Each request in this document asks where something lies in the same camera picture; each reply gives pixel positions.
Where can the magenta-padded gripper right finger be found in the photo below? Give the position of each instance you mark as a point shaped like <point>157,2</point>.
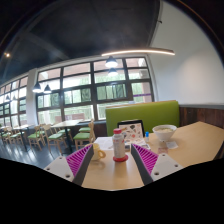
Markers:
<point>150,163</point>

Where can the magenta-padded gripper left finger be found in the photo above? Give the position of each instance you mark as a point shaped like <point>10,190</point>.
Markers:
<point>74,164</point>

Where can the red-capped clear drink bottle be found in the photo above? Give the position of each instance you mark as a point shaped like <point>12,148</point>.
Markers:
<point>119,145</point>

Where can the small blue-capped bottle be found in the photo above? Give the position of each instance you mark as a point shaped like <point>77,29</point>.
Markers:
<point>147,137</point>

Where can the small white packet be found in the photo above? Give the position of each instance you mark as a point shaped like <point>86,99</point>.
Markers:
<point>172,144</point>

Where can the group of green-seated wooden chairs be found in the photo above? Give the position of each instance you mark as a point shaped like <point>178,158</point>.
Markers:
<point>81,136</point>

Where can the white bowl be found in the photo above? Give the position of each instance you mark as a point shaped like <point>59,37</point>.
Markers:
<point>164,133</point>

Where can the black tablet with stickers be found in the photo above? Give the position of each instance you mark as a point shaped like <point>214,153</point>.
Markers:
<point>133,130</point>

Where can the white paper sheet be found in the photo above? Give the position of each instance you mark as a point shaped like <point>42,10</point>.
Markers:
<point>105,143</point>

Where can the light wooden dining table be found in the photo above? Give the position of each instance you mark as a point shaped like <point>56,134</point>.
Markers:
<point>21,127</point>
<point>66,124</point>

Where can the green upholstered bench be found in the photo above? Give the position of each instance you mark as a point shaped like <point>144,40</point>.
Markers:
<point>156,113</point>

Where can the group of pendant lamps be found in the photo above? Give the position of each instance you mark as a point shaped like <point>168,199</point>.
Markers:
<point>111,62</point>

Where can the long curved ceiling light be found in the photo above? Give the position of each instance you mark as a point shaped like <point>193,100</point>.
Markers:
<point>140,51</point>

